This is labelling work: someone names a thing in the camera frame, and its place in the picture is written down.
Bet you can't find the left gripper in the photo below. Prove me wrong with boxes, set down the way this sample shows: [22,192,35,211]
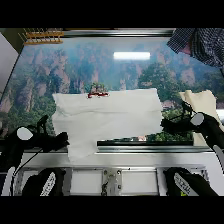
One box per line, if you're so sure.
[48,131,71,153]

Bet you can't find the black cable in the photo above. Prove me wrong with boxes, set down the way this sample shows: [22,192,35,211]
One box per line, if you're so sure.
[13,147,45,176]

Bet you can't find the white garment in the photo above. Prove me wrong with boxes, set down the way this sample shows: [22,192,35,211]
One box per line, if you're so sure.
[51,87,165,163]

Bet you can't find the silver frame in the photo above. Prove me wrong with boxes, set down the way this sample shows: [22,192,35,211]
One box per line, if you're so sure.
[0,28,224,197]

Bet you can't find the brown clothes hanger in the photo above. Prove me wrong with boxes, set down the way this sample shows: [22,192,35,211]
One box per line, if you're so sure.
[23,29,65,39]

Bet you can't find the beige garment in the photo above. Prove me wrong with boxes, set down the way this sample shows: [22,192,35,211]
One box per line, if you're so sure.
[179,89,222,148]

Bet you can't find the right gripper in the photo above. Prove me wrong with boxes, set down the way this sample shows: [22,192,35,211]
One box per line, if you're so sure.
[160,117,190,135]

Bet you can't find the checked shirt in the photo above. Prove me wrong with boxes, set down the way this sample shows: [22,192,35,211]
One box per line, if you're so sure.
[166,27,224,68]

